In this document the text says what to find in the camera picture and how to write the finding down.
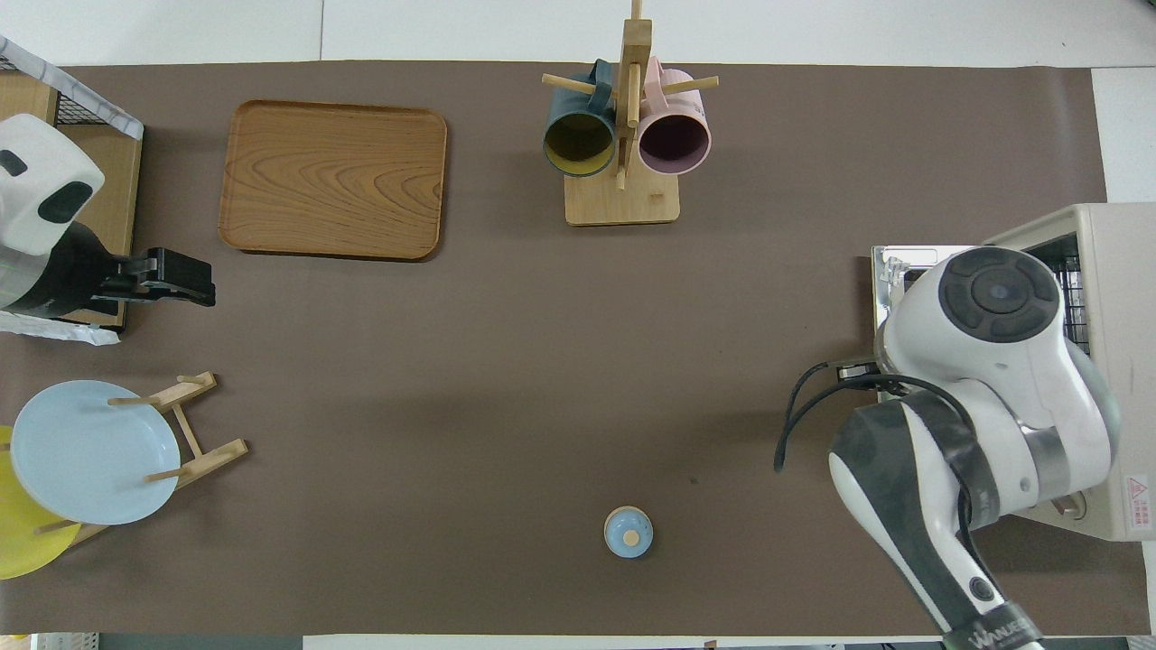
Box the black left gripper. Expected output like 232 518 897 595
11 221 218 319

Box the glass oven door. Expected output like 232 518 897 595
872 244 981 367

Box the beige toaster oven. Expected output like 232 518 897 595
872 203 1156 543

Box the wooden plate rack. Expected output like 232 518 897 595
36 371 249 547

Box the wooden tray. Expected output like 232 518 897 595
219 99 449 263

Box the light blue plate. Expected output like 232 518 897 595
10 379 182 526

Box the yellow plate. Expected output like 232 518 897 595
0 424 82 580

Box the brown table mat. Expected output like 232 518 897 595
0 60 1125 637

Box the dark teal mug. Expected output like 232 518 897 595
542 60 620 179

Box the wooden mug rack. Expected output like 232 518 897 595
542 0 721 227

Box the pink mug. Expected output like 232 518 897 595
637 56 713 177

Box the wooden shelf with wire basket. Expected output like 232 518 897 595
0 36 145 344

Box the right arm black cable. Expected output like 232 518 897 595
774 359 904 473

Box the metal oven wire rack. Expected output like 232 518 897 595
1052 255 1092 358

